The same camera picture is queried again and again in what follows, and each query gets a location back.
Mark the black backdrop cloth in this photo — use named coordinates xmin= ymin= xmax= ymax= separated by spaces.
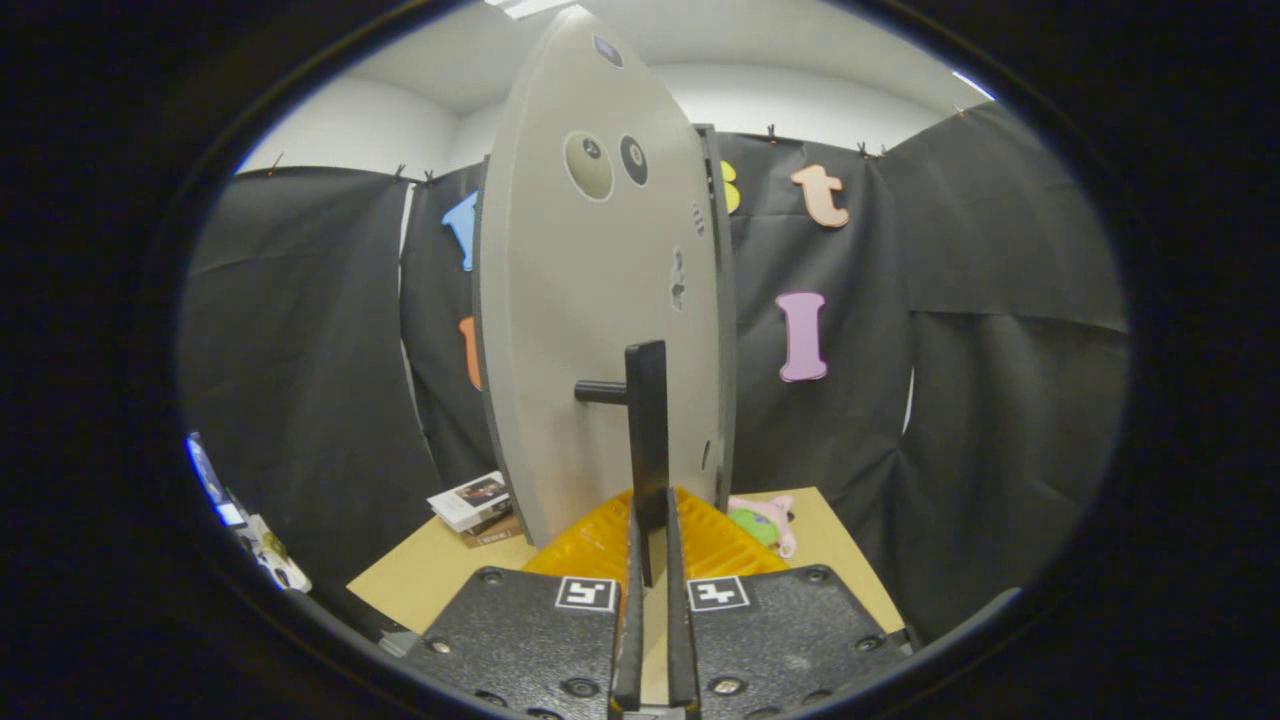
xmin=180 ymin=100 xmax=1131 ymax=641

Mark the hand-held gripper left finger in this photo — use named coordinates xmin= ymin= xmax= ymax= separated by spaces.
xmin=403 ymin=488 xmax=646 ymax=720

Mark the grey shoe cabinet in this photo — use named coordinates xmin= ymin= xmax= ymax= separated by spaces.
xmin=693 ymin=123 xmax=741 ymax=513

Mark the brown book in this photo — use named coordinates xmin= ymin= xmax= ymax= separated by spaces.
xmin=462 ymin=513 xmax=527 ymax=549

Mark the pink and green plush toy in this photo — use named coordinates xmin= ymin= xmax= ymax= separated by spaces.
xmin=727 ymin=494 xmax=798 ymax=559

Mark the long ceiling light panel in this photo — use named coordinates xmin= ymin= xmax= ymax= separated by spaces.
xmin=485 ymin=0 xmax=581 ymax=21

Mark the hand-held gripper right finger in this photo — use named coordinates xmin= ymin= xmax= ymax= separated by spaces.
xmin=665 ymin=487 xmax=913 ymax=720

